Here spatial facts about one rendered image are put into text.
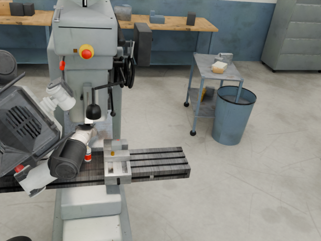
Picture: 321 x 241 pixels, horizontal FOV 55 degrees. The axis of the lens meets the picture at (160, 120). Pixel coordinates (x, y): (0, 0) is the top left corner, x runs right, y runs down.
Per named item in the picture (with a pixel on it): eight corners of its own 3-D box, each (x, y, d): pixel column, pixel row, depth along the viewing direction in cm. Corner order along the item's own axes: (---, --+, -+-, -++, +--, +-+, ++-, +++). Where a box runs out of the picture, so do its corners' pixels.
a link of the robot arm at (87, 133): (97, 124, 168) (90, 136, 158) (97, 138, 173) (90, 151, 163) (75, 120, 169) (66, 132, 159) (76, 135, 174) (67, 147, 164)
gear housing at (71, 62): (113, 71, 146) (113, 50, 140) (59, 70, 140) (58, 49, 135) (108, 47, 173) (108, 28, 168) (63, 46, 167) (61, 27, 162)
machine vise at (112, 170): (131, 183, 176) (132, 169, 170) (104, 185, 173) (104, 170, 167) (126, 147, 205) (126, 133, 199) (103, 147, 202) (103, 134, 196)
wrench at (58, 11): (62, 22, 114) (62, 20, 114) (51, 22, 113) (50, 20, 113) (63, 7, 134) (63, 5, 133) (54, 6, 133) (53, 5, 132)
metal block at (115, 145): (121, 153, 186) (122, 145, 182) (111, 153, 184) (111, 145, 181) (121, 147, 190) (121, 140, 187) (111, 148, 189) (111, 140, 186)
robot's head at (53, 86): (57, 107, 122) (73, 99, 121) (43, 93, 116) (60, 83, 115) (57, 97, 126) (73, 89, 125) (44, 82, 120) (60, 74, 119)
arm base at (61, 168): (69, 187, 121) (82, 169, 116) (38, 172, 117) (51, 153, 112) (78, 163, 134) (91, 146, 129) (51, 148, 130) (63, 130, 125)
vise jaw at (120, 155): (129, 161, 182) (130, 156, 180) (104, 162, 179) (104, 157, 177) (128, 154, 187) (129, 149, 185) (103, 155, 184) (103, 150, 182)
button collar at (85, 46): (93, 59, 129) (93, 45, 126) (79, 59, 127) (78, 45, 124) (93, 57, 130) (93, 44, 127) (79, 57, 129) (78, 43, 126)
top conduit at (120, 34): (125, 46, 134) (125, 38, 132) (115, 46, 133) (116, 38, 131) (115, 19, 170) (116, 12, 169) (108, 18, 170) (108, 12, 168)
